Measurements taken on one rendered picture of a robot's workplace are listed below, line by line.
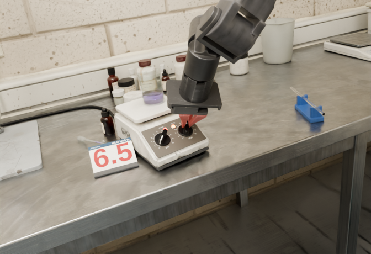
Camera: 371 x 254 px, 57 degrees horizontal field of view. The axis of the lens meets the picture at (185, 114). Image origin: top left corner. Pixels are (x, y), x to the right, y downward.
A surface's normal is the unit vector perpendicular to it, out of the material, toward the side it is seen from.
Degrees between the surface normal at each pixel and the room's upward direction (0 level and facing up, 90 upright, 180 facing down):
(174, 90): 30
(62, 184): 0
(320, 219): 0
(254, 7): 91
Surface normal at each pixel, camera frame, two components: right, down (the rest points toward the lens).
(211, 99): 0.16, -0.66
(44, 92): 0.40, 0.31
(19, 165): -0.11, -0.91
